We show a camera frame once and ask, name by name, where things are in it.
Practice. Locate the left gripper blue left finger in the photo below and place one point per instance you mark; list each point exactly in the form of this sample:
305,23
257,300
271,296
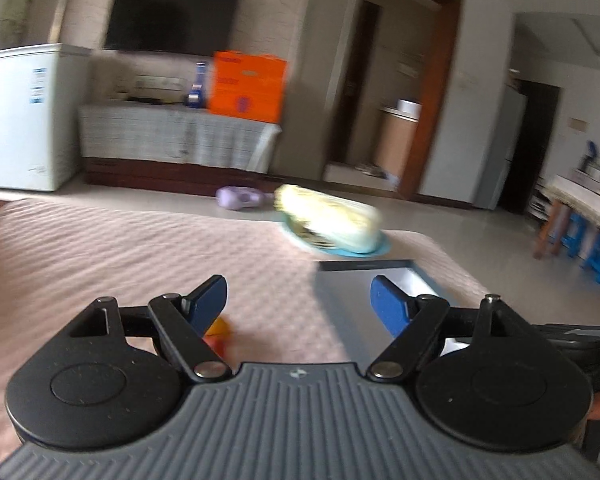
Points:
182,321

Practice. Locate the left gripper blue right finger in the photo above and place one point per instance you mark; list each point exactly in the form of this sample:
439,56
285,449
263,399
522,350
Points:
412,322

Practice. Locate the red apple-shaped fruit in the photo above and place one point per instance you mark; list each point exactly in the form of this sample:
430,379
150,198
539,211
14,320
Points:
217,343

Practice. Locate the yellow-orange round orange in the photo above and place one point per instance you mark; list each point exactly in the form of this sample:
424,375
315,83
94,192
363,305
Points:
219,329

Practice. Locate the wooden kitchen cabinet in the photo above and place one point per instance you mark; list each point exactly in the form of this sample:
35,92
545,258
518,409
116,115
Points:
394,141

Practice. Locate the grey white shallow box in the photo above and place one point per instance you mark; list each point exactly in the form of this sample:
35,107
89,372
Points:
370,304

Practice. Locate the blue plastic stool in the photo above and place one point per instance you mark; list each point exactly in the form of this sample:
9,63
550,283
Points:
573,241

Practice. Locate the napa cabbage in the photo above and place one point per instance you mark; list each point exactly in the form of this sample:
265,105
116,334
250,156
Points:
329,222

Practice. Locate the purple detergent bottle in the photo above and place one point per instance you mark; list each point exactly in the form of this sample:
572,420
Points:
241,198

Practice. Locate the dark wood TV cabinet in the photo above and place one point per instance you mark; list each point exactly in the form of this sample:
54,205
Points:
171,178

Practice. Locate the pink quilted table cover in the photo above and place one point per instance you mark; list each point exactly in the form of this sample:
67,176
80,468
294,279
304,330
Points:
134,392

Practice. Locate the wooden dining table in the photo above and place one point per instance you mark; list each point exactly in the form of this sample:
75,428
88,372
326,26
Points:
566,196

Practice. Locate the white patterned cabinet cloth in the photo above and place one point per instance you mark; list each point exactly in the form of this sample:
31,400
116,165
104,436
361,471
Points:
175,134

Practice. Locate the blue glass bottle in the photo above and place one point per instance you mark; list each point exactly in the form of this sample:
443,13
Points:
196,95

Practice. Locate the silver refrigerator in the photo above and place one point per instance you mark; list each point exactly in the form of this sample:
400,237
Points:
504,137

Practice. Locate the orange paper gift bag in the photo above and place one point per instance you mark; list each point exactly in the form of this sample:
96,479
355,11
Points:
248,86

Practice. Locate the white chest freezer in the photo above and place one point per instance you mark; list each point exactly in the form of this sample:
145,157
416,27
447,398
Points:
41,90

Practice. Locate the black wall television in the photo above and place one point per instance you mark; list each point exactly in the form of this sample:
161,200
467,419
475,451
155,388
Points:
190,27

